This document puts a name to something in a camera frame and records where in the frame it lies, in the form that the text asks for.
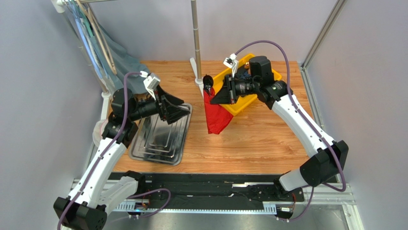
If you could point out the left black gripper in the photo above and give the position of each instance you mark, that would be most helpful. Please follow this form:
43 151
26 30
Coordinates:
167 112

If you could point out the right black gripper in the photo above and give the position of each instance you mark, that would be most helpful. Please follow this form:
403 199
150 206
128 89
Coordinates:
230 90

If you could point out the red paper napkin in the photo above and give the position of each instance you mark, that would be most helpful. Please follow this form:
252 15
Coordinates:
217 117

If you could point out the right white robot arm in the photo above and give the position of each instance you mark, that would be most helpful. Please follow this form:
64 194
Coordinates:
327 157

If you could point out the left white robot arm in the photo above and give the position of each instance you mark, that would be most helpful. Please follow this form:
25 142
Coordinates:
88 206

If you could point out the blue napkin roll gold spoon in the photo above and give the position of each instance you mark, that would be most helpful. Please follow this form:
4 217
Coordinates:
244 75

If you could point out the yellow plastic bin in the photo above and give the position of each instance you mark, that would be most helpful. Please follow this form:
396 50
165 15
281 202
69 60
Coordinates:
265 79

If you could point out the metal tray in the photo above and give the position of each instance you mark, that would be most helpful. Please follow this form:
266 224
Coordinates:
156 140

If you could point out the metal pole white base stand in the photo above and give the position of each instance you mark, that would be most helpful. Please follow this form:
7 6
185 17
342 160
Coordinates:
195 62

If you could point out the grey-blue hanging cloth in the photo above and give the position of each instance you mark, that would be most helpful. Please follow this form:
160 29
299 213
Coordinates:
124 62

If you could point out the white pink mesh cover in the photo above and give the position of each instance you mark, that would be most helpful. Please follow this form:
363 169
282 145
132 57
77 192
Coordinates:
98 131

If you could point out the wooden clothes hanger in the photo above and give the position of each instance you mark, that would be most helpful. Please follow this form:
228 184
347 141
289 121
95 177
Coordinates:
99 35

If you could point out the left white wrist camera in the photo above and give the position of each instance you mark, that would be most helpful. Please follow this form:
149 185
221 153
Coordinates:
151 82

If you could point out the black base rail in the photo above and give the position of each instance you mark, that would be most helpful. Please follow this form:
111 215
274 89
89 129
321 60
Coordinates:
183 191

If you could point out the aluminium frame post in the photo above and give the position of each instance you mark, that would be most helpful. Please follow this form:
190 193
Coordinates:
335 12

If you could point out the white clothes rack post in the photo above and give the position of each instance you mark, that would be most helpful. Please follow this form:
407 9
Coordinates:
83 47

